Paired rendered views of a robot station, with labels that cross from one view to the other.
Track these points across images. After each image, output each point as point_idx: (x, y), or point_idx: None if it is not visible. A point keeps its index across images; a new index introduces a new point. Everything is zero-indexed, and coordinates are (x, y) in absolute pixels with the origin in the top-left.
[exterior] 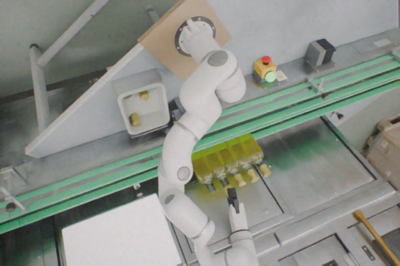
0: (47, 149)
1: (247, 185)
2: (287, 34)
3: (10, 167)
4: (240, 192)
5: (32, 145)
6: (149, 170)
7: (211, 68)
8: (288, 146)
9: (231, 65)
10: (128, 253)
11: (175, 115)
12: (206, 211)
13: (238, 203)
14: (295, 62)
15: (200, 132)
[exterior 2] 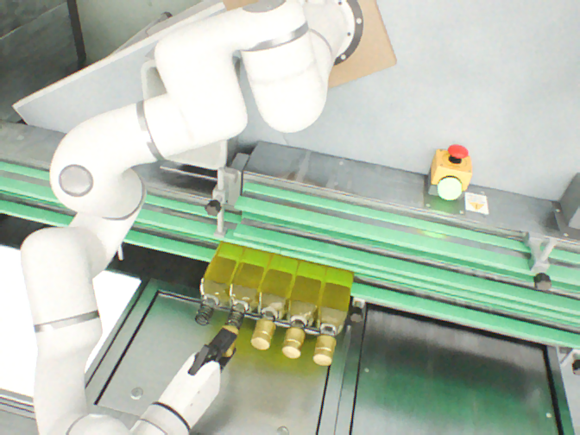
0: (41, 116)
1: (291, 368)
2: (528, 124)
3: None
4: (269, 370)
5: (27, 97)
6: (153, 233)
7: (238, 12)
8: (433, 361)
9: (275, 22)
10: (15, 332)
11: (235, 160)
12: (183, 360)
13: (214, 362)
14: (531, 200)
15: (164, 134)
